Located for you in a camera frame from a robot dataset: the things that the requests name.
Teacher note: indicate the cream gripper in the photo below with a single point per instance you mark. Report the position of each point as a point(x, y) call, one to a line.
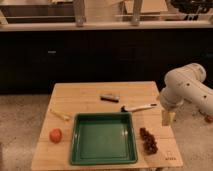
point(167, 117)

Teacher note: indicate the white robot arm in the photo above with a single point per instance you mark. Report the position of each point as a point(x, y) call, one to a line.
point(185, 84)

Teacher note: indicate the green square tray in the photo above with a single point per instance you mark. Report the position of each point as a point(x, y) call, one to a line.
point(103, 139)

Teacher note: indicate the wooden table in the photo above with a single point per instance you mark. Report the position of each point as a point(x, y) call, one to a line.
point(73, 98)

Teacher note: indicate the dark grape bunch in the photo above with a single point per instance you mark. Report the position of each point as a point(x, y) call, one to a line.
point(149, 142)

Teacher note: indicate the yellow stick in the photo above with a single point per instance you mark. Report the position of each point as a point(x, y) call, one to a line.
point(63, 116)

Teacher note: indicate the orange tomato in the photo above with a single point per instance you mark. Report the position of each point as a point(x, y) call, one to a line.
point(55, 135)

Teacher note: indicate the cardboard box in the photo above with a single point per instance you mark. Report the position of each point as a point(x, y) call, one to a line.
point(148, 6)

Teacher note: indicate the right metal post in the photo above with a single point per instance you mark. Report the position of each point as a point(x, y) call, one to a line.
point(137, 5)

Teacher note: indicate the metal post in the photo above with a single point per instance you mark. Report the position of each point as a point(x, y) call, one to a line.
point(137, 5)
point(79, 12)

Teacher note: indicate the left metal post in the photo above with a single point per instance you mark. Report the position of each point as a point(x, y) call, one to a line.
point(79, 12)

